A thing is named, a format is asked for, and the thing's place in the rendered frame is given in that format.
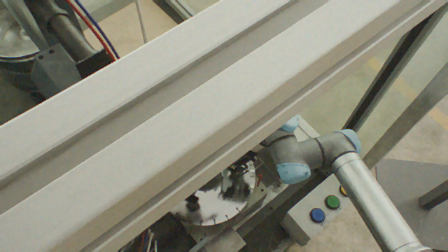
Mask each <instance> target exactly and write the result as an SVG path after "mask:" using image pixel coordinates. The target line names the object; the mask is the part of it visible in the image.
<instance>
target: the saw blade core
mask: <svg viewBox="0 0 448 252"><path fill-rule="evenodd" d="M250 165H251V166H250V171H248V172H247V173H245V174H244V175H243V176H241V177H239V178H238V175H236V176H234V175H233V174H232V172H231V171H229V174H228V175H227V177H226V178H223V171H221V172H222V174H221V179H220V182H219V184H218V185H217V186H216V187H215V188H214V189H212V190H197V192H196V194H195V195H193V194H191V195H190V196H188V197H187V198H185V199H184V200H183V201H182V202H181V203H179V204H178V205H176V207H174V208H173V209H172V210H171V211H169V213H170V214H171V215H173V216H175V218H177V219H179V220H180V221H183V222H185V223H187V222H188V223H189V224H193V225H200V223H201V222H200V221H202V225H214V219H215V224H218V223H222V222H224V221H226V220H228V218H229V219H230V218H232V217H233V216H234V215H236V214H237V213H238V210H239V211H241V210H242V209H243V208H244V207H245V206H246V204H247V203H248V201H249V200H250V198H251V196H252V191H253V190H252V189H253V187H254V183H255V177H251V176H255V172H254V171H255V170H254V166H253V162H252V161H251V162H250ZM251 170H254V171H251ZM249 188H251V189H249ZM244 198H245V199H246V200H244ZM247 200H248V201H247ZM236 208H237V209H238V210H236ZM176 213H178V214H176ZM225 215H227V216H225ZM227 217H228V218H227ZM188 218H190V219H189V221H188Z"/></svg>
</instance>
